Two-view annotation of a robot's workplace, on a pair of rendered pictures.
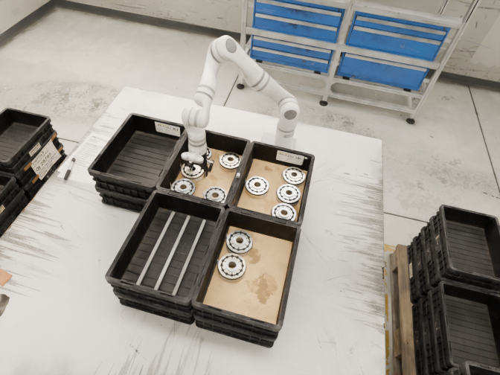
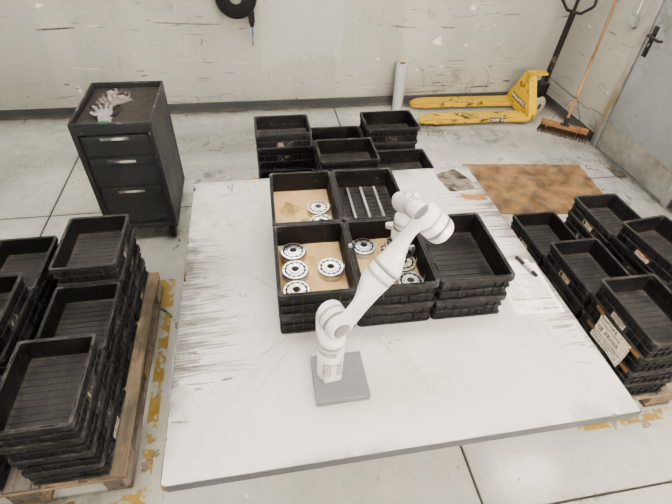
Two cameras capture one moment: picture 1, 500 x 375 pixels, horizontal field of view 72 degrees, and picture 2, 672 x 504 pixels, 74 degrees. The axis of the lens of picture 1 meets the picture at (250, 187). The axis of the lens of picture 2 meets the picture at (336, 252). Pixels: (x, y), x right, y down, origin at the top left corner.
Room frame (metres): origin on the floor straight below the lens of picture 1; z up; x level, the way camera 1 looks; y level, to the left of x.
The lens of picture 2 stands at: (2.18, -0.44, 2.11)
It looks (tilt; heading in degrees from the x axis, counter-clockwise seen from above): 43 degrees down; 160
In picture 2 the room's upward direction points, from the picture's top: 3 degrees clockwise
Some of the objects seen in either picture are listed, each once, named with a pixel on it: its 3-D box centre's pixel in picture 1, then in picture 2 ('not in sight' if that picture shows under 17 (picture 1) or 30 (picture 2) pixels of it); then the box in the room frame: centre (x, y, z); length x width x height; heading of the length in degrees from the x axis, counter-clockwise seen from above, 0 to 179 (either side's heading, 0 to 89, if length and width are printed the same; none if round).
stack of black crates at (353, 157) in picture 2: not in sight; (345, 177); (-0.33, 0.50, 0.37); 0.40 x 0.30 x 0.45; 82
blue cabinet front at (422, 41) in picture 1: (388, 53); not in sight; (2.76, -1.01, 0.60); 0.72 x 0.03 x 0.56; 82
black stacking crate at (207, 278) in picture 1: (249, 269); (303, 206); (0.57, -0.03, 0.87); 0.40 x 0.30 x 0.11; 171
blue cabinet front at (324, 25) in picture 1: (293, 36); not in sight; (2.88, -0.22, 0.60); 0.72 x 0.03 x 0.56; 82
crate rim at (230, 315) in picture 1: (250, 263); (303, 197); (0.57, -0.03, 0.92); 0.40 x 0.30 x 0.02; 171
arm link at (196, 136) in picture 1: (193, 125); (407, 210); (1.02, 0.24, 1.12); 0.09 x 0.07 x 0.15; 78
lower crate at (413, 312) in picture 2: not in sight; (384, 279); (1.01, 0.20, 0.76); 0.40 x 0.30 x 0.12; 171
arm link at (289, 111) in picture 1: (288, 114); (332, 325); (1.34, -0.14, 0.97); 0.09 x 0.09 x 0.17; 10
